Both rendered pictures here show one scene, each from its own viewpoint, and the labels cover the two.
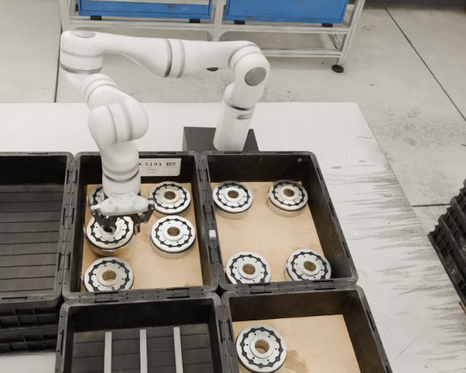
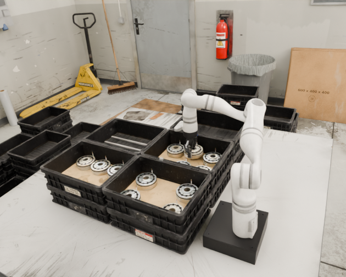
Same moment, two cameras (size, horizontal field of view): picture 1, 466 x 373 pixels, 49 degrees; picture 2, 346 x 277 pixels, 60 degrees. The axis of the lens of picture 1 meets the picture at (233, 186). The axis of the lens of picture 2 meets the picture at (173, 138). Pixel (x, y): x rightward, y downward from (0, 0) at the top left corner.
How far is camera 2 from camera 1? 1.77 m
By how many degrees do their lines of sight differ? 95
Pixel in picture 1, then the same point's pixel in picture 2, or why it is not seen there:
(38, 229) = not seen: hidden behind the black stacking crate
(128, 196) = (180, 125)
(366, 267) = (120, 267)
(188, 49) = (246, 135)
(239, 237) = (167, 189)
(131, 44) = (249, 115)
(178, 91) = not seen: outside the picture
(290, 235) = not seen: hidden behind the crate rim
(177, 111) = (309, 239)
